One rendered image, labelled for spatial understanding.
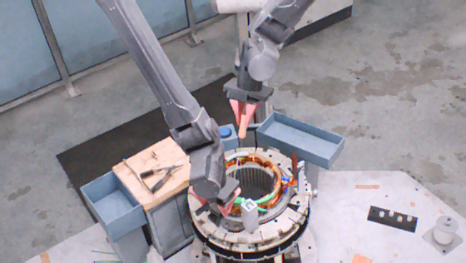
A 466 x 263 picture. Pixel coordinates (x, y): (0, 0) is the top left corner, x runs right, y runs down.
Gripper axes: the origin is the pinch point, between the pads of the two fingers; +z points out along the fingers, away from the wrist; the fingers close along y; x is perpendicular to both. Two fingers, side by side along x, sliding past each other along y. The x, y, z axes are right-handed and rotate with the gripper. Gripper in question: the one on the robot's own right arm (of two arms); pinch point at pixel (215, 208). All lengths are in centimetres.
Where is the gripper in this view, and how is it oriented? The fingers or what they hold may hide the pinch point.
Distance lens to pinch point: 122.1
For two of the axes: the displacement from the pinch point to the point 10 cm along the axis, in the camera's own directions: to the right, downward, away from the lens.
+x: 5.5, -5.6, 6.2
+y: 8.3, 3.4, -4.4
